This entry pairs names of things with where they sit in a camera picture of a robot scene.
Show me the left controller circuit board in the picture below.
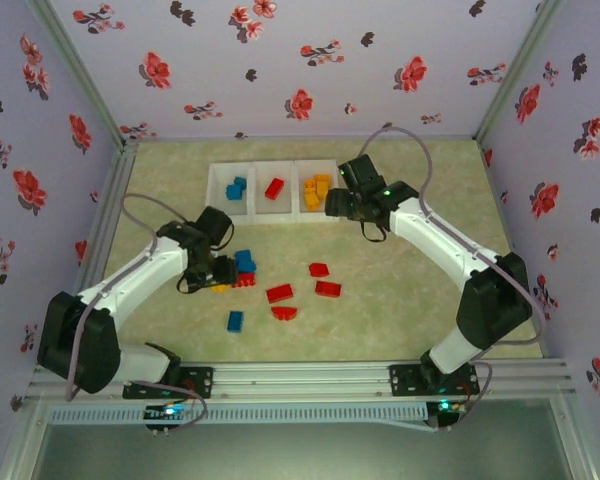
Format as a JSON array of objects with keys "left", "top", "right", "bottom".
[{"left": 144, "top": 403, "right": 196, "bottom": 427}]

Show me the controller circuit board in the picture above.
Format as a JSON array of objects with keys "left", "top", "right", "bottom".
[
  {"left": 427, "top": 399, "right": 469, "bottom": 430},
  {"left": 144, "top": 403, "right": 196, "bottom": 427}
]

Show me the right controller circuit board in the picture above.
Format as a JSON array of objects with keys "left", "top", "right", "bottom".
[{"left": 427, "top": 399, "right": 469, "bottom": 430}]

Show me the black right camera cable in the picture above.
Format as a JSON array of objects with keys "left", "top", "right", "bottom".
[{"left": 360, "top": 219, "right": 387, "bottom": 245}]

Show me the grey right arm cable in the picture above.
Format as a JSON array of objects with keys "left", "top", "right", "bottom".
[{"left": 358, "top": 126, "right": 544, "bottom": 434}]

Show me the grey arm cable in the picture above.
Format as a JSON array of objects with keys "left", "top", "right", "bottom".
[
  {"left": 358, "top": 126, "right": 544, "bottom": 434},
  {"left": 65, "top": 193, "right": 210, "bottom": 434}
]

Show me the aluminum side rail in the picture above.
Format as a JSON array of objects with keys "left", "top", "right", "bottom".
[{"left": 72, "top": 142, "right": 140, "bottom": 296}]

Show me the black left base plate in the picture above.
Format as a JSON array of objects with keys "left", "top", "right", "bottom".
[{"left": 122, "top": 366, "right": 215, "bottom": 401}]

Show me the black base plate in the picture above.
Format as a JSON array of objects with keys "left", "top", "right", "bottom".
[
  {"left": 388, "top": 363, "right": 481, "bottom": 399},
  {"left": 122, "top": 366, "right": 215, "bottom": 401}
]

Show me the aluminum mounting rail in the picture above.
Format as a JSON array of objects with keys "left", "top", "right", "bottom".
[{"left": 27, "top": 358, "right": 576, "bottom": 401}]

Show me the aluminum frame post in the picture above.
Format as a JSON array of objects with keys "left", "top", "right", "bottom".
[
  {"left": 27, "top": 0, "right": 137, "bottom": 151},
  {"left": 472, "top": 0, "right": 567, "bottom": 144}
]

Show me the white slotted cable duct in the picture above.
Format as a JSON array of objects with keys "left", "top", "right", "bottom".
[{"left": 47, "top": 403, "right": 429, "bottom": 427}]

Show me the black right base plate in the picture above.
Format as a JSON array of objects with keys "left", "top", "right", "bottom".
[{"left": 388, "top": 363, "right": 481, "bottom": 399}]

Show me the grey left arm cable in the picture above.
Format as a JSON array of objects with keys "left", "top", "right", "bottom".
[{"left": 65, "top": 193, "right": 210, "bottom": 434}]

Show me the aluminum frame leg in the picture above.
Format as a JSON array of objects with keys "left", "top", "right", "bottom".
[
  {"left": 549, "top": 397, "right": 600, "bottom": 480},
  {"left": 0, "top": 397, "right": 51, "bottom": 480}
]

